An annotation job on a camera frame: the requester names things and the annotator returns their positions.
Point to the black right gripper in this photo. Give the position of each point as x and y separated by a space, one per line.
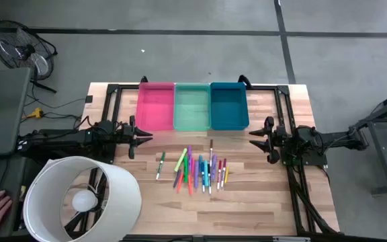
275 138

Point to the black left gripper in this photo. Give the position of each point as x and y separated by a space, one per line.
132 134

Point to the green whiteboard marker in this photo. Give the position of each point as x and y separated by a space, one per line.
161 164

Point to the light green highlighter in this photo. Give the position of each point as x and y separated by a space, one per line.
180 160

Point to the yellow highlighter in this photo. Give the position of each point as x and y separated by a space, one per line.
226 174

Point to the purple thick marker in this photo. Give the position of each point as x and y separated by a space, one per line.
189 153

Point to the brown whiteboard marker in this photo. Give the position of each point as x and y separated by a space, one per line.
211 148

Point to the red whiteboard marker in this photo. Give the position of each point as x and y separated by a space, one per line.
219 174
223 173

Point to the lavender thick marker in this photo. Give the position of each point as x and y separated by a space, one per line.
213 164
196 176

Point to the dark purple highlighter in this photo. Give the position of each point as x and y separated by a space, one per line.
177 178

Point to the green thick marker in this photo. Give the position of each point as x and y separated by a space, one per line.
185 169

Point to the pink highlighter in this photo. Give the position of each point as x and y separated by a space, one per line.
193 167

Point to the orange highlighter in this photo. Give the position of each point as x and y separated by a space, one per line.
180 186
190 187

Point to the teal highlighter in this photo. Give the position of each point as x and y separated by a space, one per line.
200 160

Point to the teal thick marker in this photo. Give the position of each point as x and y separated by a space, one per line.
206 173

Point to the white blue marker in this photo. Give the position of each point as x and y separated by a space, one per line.
209 188

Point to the blue whiteboard marker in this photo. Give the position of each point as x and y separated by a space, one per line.
203 185

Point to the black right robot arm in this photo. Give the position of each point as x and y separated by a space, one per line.
334 138

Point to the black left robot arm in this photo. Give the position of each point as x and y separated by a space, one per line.
62 136

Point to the pink plastic bin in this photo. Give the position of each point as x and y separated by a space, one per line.
155 107

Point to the blue plastic bin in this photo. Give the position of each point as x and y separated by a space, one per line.
228 107

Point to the translucent green plastic bin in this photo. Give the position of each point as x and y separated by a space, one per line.
191 107

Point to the white lamp shade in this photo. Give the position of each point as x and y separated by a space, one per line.
126 201

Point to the white light bulb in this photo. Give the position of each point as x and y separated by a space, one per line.
84 201

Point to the yellow power plug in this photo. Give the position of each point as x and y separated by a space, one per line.
38 113

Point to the black desk surface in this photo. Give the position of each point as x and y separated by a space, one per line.
12 174

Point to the black floor fan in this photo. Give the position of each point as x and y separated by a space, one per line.
22 50

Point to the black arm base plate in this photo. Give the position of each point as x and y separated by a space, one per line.
106 156
314 160

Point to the black aluminium table frame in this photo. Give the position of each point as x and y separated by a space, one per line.
126 87

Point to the black frame bracket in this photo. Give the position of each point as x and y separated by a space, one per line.
143 80
244 80

